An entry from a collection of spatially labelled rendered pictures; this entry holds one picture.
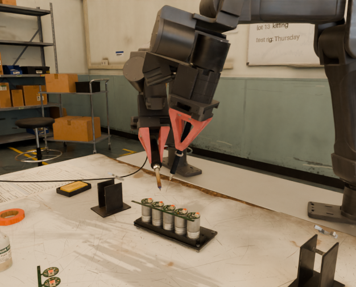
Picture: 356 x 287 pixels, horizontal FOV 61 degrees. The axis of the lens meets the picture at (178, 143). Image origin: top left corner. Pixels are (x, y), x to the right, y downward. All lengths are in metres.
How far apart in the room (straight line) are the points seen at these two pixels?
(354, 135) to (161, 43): 0.42
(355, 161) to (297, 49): 2.56
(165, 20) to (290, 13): 0.21
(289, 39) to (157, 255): 2.86
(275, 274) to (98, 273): 0.29
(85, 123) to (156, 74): 3.43
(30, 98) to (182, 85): 4.45
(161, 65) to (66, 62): 5.08
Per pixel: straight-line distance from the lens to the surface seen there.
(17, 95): 4.84
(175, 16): 0.50
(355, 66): 0.65
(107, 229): 0.67
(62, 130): 4.16
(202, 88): 0.51
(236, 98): 3.52
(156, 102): 0.61
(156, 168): 0.65
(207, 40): 0.51
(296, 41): 3.21
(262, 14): 0.55
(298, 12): 0.59
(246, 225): 0.69
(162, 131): 0.67
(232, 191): 0.85
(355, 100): 0.67
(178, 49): 0.49
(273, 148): 3.38
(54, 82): 4.12
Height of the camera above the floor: 1.07
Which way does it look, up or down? 14 degrees down
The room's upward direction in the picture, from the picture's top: straight up
